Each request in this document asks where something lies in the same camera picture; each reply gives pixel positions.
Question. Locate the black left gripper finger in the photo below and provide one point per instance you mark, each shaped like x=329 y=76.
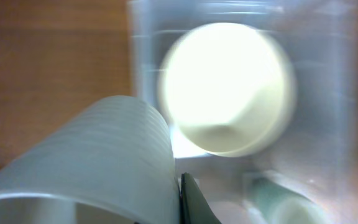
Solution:
x=194 y=207

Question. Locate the green plastic cup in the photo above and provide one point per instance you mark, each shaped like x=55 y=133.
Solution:
x=267 y=196

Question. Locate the grey plastic cup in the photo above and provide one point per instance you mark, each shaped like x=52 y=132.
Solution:
x=111 y=164

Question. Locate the beige large bowl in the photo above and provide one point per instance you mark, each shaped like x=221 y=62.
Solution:
x=229 y=88

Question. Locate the cream plastic cup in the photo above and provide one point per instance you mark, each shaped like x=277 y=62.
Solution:
x=297 y=210

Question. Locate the white label in bin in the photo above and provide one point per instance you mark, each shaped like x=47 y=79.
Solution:
x=182 y=147

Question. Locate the clear plastic storage bin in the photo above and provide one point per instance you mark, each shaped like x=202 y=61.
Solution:
x=315 y=155

